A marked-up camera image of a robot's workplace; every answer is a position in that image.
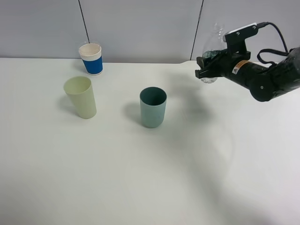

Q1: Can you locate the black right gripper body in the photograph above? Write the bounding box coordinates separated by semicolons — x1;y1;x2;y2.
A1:
217;50;265;88

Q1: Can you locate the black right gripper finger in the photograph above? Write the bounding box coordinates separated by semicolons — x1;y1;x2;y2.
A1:
196;52;226;69
195;61;225;78

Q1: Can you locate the teal plastic cup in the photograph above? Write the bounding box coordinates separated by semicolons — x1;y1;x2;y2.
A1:
140;87;167;128

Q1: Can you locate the clear bottle green label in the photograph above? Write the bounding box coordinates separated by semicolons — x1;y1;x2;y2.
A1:
200;22;226;84

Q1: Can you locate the pale yellow plastic cup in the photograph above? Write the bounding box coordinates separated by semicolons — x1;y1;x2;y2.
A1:
63;76;97;119

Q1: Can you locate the black right camera cable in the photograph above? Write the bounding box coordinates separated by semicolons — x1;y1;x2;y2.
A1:
257;22;290;65

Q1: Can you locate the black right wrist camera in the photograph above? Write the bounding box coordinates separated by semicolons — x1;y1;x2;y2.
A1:
223;23;258;57

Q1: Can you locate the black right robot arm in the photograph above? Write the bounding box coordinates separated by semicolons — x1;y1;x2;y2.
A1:
195;47;300;102

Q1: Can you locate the blue white paper cup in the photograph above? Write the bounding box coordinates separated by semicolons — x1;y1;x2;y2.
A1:
79;43;103;75

